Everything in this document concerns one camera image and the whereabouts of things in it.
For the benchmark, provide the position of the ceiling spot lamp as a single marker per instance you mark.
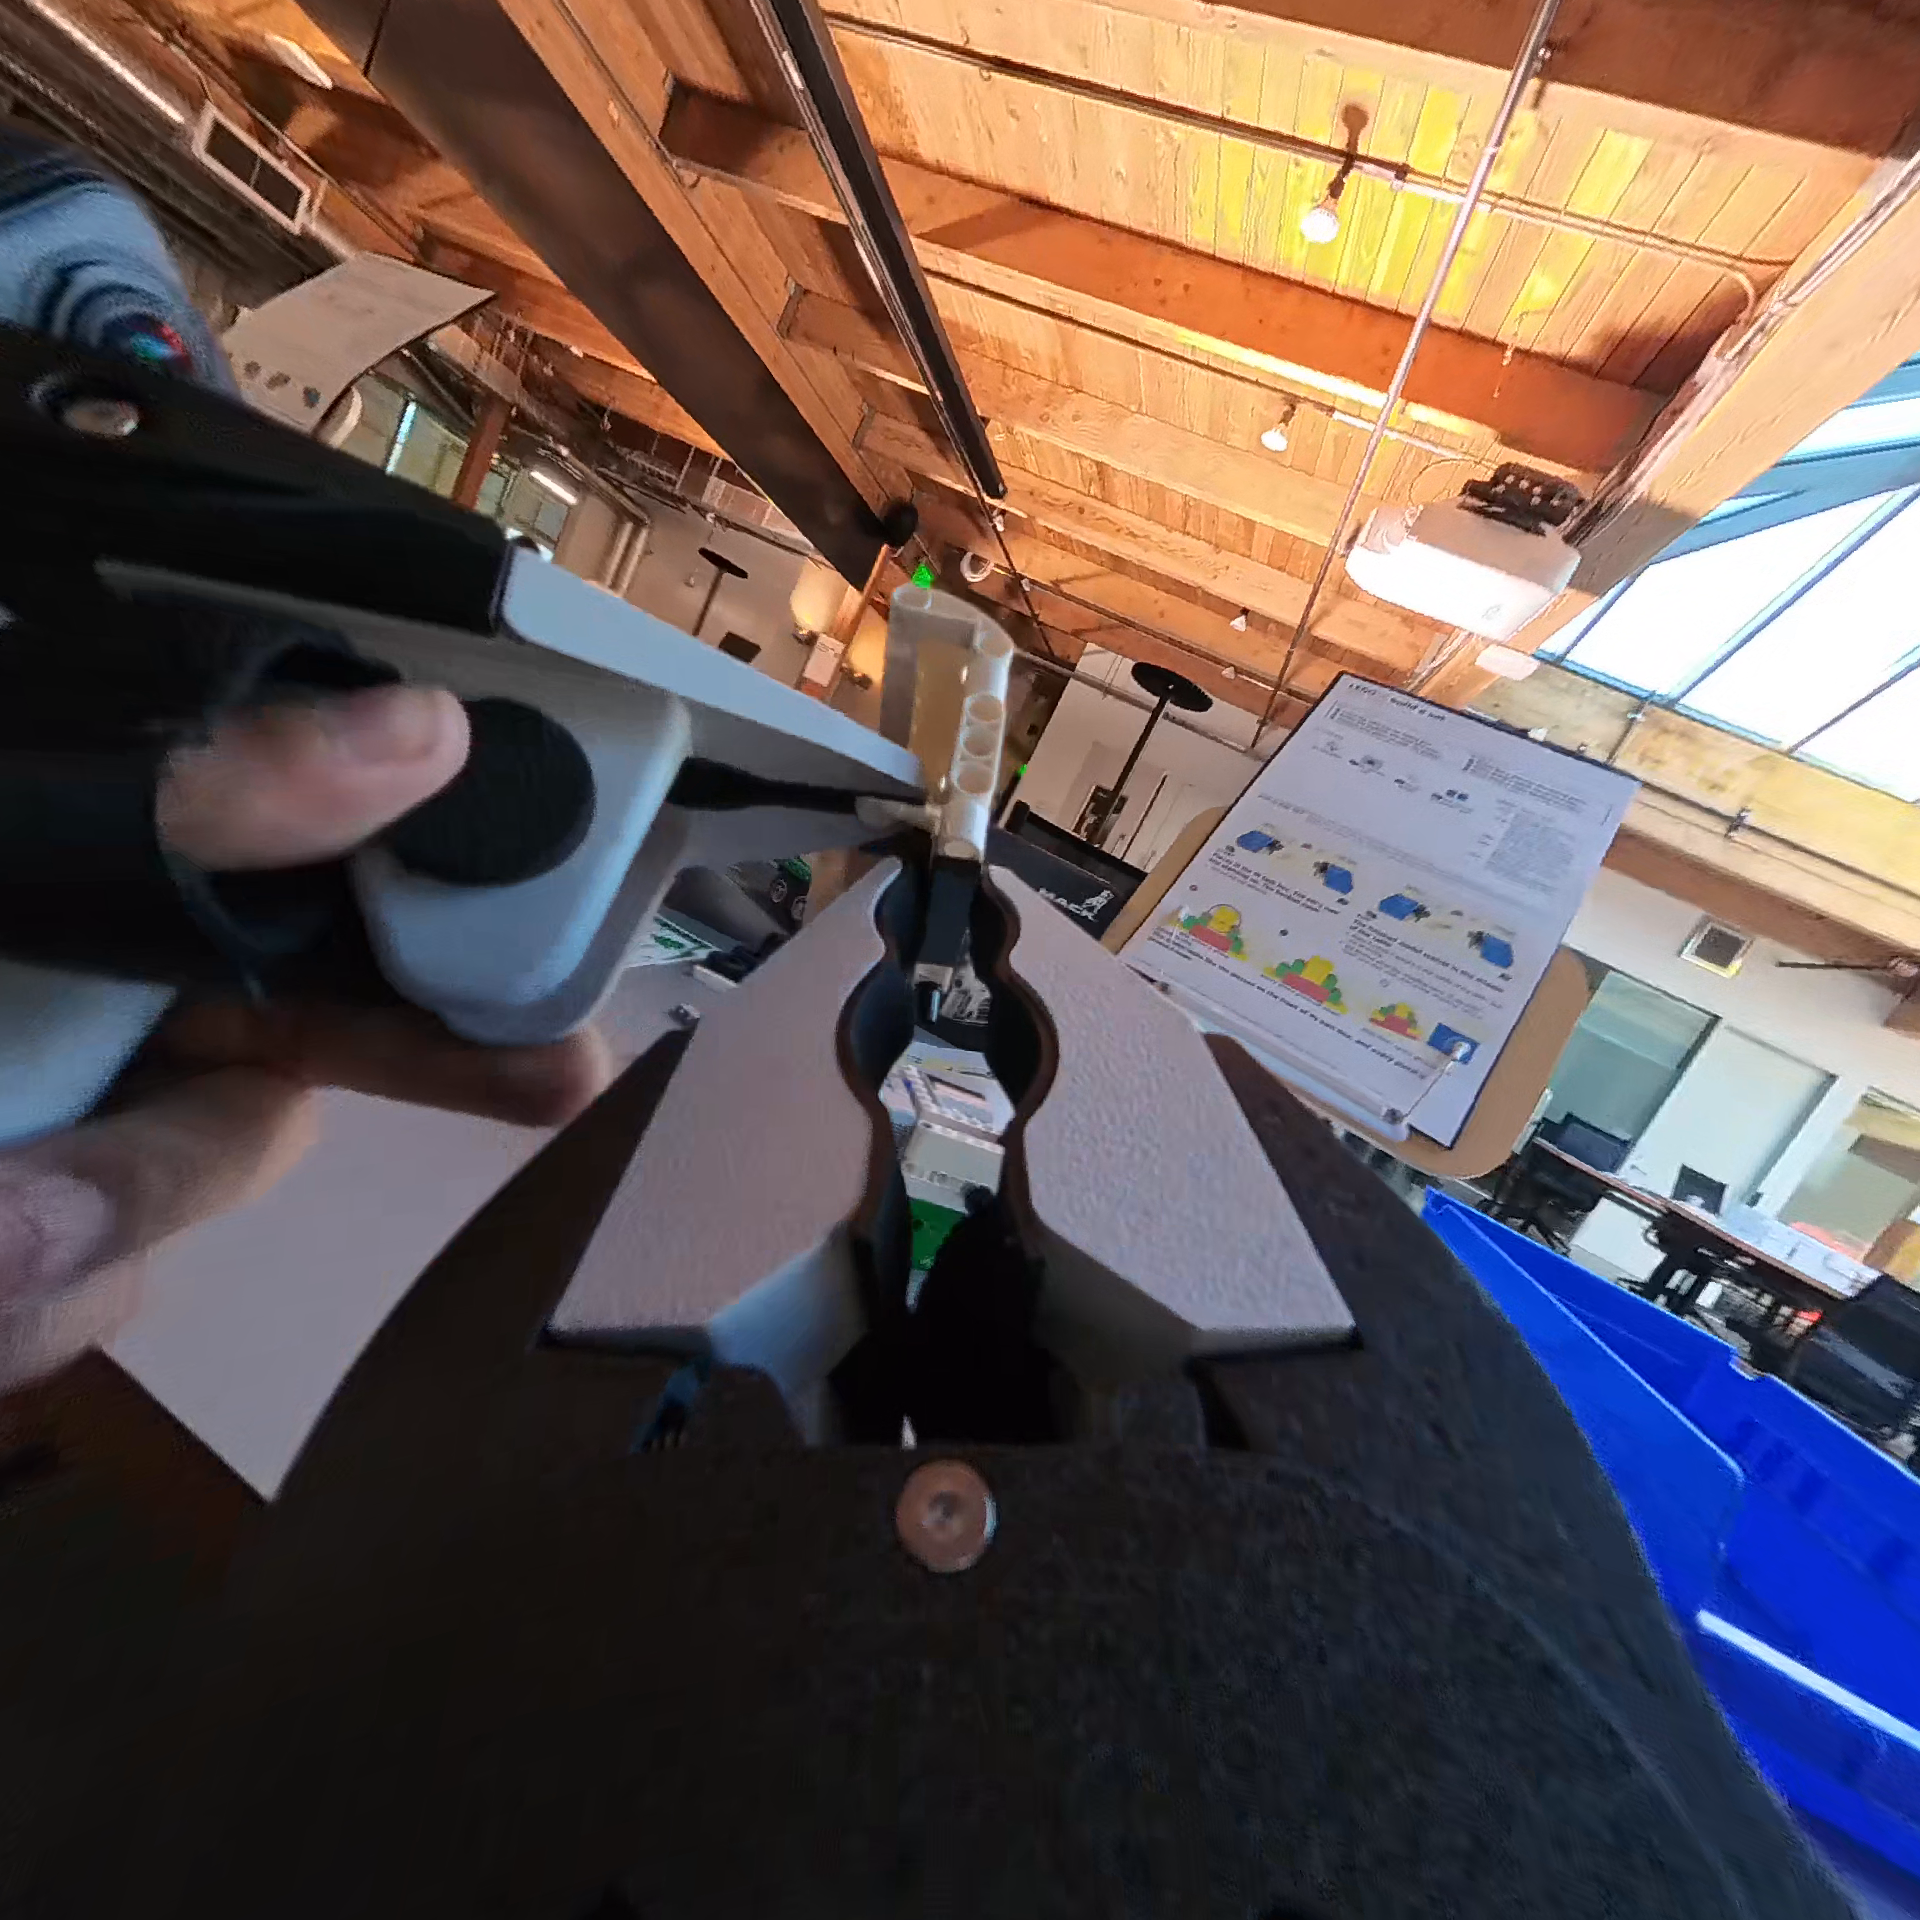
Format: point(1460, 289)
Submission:
point(1319, 226)

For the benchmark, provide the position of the small white lego connector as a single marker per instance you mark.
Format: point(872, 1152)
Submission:
point(900, 812)

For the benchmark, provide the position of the printed instruction sheet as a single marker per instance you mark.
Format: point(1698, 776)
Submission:
point(1397, 843)

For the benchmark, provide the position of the white hanging sheet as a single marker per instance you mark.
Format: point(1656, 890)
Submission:
point(345, 332)

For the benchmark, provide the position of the white lego beam assembly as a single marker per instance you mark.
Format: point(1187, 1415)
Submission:
point(953, 692)

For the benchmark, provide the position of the blue plastic bin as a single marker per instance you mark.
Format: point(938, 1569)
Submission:
point(1798, 1502)

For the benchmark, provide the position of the background work desks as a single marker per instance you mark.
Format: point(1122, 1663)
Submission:
point(1727, 1247)

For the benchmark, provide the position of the wooden clipboard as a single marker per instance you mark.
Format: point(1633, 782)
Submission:
point(1529, 1079)

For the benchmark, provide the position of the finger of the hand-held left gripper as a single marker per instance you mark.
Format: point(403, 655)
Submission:
point(708, 676)

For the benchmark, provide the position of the white ceiling projector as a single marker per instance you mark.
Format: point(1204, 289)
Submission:
point(1454, 569)

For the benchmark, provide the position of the person's left hand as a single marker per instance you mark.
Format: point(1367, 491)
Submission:
point(331, 765)

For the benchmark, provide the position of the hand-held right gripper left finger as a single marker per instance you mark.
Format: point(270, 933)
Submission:
point(722, 1172)

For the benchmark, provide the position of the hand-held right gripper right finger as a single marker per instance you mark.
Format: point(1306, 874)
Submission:
point(1172, 1172)

